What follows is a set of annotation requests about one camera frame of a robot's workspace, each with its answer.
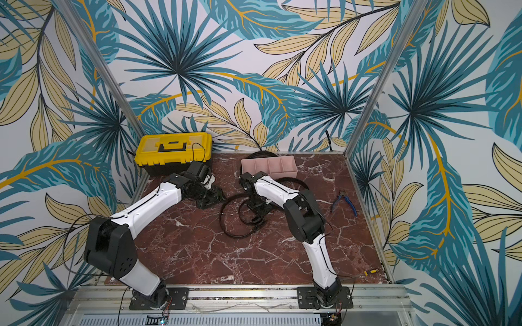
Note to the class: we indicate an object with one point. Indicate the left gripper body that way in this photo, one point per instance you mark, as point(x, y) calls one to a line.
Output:
point(211, 196)

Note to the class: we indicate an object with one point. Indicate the pink divided storage tray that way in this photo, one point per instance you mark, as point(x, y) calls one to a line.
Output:
point(275, 167)

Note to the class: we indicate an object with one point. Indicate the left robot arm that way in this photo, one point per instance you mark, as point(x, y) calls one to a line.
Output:
point(110, 245)

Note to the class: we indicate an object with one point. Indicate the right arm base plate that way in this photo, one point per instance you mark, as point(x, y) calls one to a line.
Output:
point(314, 298)

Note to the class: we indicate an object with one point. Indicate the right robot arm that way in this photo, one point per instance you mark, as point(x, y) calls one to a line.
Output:
point(306, 223)

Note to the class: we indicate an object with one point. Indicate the yellow black screwdriver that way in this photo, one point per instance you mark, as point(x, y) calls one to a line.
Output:
point(367, 273)

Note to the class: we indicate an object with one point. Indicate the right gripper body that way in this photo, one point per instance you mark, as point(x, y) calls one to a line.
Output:
point(258, 204)

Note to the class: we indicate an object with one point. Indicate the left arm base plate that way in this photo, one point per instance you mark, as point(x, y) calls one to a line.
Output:
point(173, 298)

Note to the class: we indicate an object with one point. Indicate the yellow black toolbox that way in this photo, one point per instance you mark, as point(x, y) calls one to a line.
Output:
point(164, 154)

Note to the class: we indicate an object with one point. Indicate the blue handled pliers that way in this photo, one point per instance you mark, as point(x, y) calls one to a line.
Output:
point(343, 197)

